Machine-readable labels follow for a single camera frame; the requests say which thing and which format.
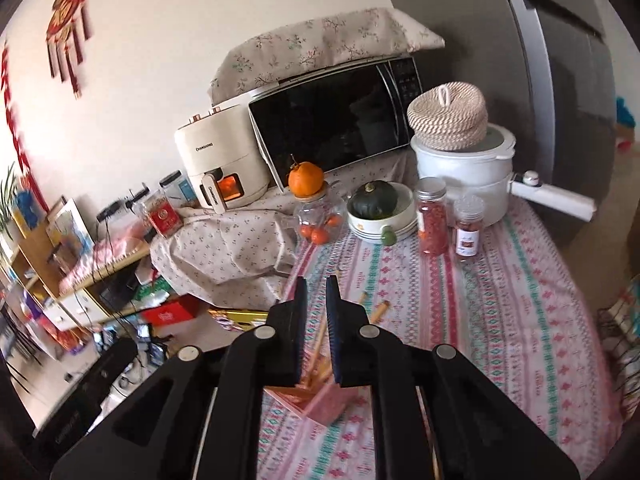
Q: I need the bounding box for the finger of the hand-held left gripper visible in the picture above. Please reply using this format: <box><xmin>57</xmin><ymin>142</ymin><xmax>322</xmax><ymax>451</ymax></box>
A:
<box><xmin>92</xmin><ymin>337</ymin><xmax>139</xmax><ymax>392</ymax></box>

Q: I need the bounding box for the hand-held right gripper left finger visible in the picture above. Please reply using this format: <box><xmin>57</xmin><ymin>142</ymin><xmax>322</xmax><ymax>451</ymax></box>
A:
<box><xmin>50</xmin><ymin>276</ymin><xmax>308</xmax><ymax>480</ymax></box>

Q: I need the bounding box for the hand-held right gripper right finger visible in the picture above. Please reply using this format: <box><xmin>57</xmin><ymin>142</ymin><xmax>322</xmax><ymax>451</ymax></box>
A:
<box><xmin>325</xmin><ymin>275</ymin><xmax>581</xmax><ymax>480</ymax></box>

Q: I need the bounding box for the bunch of bamboo chopsticks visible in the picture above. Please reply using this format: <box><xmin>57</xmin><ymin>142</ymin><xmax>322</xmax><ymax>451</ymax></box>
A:
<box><xmin>300</xmin><ymin>316</ymin><xmax>334</xmax><ymax>391</ymax></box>

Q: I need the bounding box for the pink perforated utensil holder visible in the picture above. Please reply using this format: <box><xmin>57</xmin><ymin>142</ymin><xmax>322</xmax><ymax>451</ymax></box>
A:
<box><xmin>264</xmin><ymin>382</ymin><xmax>359</xmax><ymax>427</ymax></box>

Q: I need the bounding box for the gold foil package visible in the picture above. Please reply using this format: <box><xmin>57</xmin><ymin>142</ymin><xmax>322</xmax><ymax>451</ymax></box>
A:
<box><xmin>207</xmin><ymin>309</ymin><xmax>271</xmax><ymax>334</ymax></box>

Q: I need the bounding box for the red cardboard box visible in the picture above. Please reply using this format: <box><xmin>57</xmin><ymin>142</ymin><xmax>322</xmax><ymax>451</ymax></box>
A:
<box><xmin>142</xmin><ymin>295</ymin><xmax>211</xmax><ymax>327</ymax></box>

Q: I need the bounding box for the pink cloth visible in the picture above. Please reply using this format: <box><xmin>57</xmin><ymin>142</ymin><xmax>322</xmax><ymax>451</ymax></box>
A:
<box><xmin>60</xmin><ymin>237</ymin><xmax>152</xmax><ymax>297</ymax></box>

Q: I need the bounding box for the floral cover cloth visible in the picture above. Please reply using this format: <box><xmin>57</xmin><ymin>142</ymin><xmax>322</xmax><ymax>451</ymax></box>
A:
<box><xmin>150</xmin><ymin>157</ymin><xmax>416</xmax><ymax>311</ymax></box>

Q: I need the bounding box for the white and green bowl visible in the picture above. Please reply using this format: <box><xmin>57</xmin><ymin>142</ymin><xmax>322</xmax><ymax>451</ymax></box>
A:
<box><xmin>346</xmin><ymin>182</ymin><xmax>418</xmax><ymax>246</ymax></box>

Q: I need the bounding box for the glass jar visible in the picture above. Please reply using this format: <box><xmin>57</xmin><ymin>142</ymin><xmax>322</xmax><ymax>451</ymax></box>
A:
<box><xmin>292</xmin><ymin>182</ymin><xmax>348</xmax><ymax>246</ymax></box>

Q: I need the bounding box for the wooden shelf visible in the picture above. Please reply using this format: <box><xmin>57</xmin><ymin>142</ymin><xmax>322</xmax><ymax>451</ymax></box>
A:
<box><xmin>10</xmin><ymin>200</ymin><xmax>151</xmax><ymax>323</ymax></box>

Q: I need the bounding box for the green squash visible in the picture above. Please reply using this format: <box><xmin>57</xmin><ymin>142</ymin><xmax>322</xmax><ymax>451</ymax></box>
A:
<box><xmin>348</xmin><ymin>182</ymin><xmax>398</xmax><ymax>219</ymax></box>

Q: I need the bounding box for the clear jar with red label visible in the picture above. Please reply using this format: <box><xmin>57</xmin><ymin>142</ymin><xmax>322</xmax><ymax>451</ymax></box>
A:
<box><xmin>144</xmin><ymin>198</ymin><xmax>182</xmax><ymax>237</ymax></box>

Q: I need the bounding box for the large orange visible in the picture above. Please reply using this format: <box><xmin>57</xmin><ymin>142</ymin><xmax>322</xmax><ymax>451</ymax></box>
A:
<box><xmin>287</xmin><ymin>156</ymin><xmax>326</xmax><ymax>198</ymax></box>

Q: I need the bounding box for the tall red spice jar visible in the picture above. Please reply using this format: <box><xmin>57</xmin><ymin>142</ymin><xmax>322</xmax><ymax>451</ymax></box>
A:
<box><xmin>415</xmin><ymin>176</ymin><xmax>449</xmax><ymax>256</ymax></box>

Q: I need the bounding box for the patterned striped tablecloth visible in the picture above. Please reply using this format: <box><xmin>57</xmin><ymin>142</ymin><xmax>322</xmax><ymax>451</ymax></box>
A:
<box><xmin>257</xmin><ymin>195</ymin><xmax>626</xmax><ymax>480</ymax></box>

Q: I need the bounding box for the short red spice jar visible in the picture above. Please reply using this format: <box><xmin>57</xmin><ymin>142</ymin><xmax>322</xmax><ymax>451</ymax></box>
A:
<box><xmin>452</xmin><ymin>195</ymin><xmax>486</xmax><ymax>263</ymax></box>

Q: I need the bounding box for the clear jar with black lid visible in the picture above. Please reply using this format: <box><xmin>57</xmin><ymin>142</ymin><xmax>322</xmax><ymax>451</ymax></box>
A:
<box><xmin>159</xmin><ymin>172</ymin><xmax>197</xmax><ymax>207</ymax></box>

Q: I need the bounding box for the cream air fryer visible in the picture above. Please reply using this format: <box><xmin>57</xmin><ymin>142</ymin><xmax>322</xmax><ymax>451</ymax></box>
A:
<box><xmin>174</xmin><ymin>101</ymin><xmax>273</xmax><ymax>212</ymax></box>

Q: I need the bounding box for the white electric pot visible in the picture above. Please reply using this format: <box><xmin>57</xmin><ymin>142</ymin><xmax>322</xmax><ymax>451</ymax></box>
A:
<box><xmin>410</xmin><ymin>122</ymin><xmax>598</xmax><ymax>228</ymax></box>

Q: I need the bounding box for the black microwave oven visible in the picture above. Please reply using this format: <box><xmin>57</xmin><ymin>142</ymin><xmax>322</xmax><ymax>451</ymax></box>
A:
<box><xmin>248</xmin><ymin>56</ymin><xmax>426</xmax><ymax>192</ymax></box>

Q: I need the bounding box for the floral cloth on microwave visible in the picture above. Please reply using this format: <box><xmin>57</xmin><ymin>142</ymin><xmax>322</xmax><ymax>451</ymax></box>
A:
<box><xmin>209</xmin><ymin>7</ymin><xmax>446</xmax><ymax>106</ymax></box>

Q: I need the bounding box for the dark grey refrigerator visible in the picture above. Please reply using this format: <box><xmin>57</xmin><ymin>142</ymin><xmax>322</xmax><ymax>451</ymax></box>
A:
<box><xmin>385</xmin><ymin>0</ymin><xmax>619</xmax><ymax>261</ymax></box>

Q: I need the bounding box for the red wall banner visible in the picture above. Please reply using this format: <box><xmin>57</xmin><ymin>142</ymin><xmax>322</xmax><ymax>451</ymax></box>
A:
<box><xmin>0</xmin><ymin>40</ymin><xmax>49</xmax><ymax>212</ymax></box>

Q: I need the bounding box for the woven rope basket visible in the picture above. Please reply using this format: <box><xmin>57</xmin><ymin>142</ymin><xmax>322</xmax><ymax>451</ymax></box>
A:
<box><xmin>406</xmin><ymin>81</ymin><xmax>488</xmax><ymax>151</ymax></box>

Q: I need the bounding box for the red knot wall decoration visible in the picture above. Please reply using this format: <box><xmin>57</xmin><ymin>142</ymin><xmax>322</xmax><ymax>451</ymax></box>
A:
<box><xmin>45</xmin><ymin>0</ymin><xmax>94</xmax><ymax>99</ymax></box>

